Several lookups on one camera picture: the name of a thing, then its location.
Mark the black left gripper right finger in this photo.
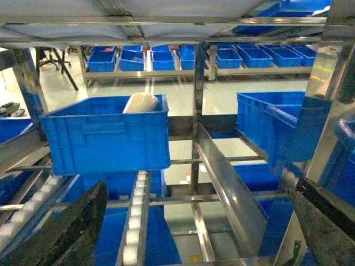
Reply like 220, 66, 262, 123
288, 178, 354, 265

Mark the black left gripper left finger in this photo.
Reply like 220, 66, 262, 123
1, 181, 108, 265

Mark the blue crate on shelf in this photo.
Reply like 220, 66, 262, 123
39, 94, 171, 176

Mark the blue crate right shelf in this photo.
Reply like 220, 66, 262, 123
235, 91, 331, 170

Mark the white roller track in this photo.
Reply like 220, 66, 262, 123
115, 171, 151, 265

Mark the steel divider plate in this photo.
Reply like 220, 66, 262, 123
195, 123, 267, 258

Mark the white container in crate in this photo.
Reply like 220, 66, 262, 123
123, 93, 159, 114

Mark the stainless steel shelf frame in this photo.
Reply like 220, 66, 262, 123
0, 0, 355, 266

